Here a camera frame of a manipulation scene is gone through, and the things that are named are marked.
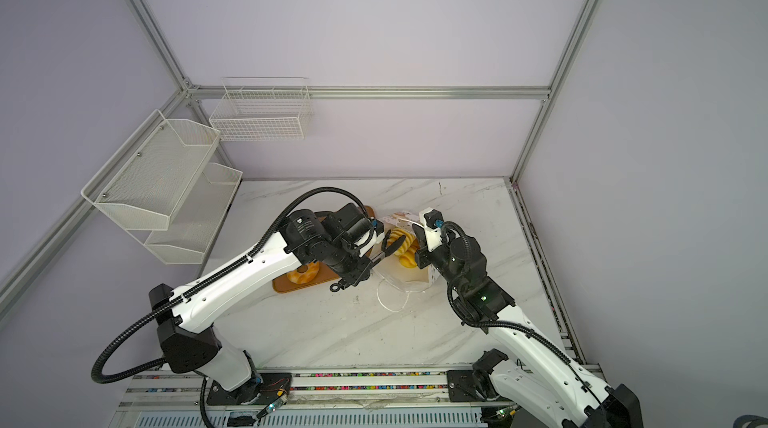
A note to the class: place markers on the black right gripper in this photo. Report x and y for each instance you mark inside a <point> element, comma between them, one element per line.
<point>421,257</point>

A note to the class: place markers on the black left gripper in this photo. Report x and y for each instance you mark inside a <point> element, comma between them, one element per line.
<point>358,275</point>

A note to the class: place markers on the cartoon animal paper bag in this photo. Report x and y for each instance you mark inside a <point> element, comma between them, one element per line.
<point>399,275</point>

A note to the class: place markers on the yellow fake bread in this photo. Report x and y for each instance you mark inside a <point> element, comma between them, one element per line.
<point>408,259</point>
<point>305,274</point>

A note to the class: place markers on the ridged long fake bread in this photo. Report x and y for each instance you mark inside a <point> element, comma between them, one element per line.
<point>397,232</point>

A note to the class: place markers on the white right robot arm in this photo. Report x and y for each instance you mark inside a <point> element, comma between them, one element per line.
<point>529,369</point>

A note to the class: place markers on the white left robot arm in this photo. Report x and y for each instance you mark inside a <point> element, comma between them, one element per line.
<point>347,241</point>

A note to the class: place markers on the brown plastic tray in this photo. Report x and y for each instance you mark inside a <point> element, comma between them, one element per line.
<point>306,278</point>

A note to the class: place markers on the white mesh lower shelf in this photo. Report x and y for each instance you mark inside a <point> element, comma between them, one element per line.
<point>193,230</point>

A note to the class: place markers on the white mesh shelf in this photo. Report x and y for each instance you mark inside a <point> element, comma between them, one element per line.
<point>193,230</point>
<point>143,186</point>

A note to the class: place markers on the white mesh upper shelf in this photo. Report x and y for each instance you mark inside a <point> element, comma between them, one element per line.
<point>143,186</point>

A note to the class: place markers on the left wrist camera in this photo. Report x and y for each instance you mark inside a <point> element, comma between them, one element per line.
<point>377,226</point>

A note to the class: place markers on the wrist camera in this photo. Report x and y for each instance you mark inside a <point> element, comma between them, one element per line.
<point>377,226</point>
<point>431,221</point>

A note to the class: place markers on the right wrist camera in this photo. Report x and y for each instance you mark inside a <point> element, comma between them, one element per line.
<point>431,221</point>

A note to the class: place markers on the white wire basket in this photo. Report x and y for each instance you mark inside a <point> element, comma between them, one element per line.
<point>263,109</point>

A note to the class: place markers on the aluminium frame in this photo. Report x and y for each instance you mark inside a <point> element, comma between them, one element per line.
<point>17,285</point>

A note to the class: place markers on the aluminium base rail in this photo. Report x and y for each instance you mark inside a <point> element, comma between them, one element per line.
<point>401,398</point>

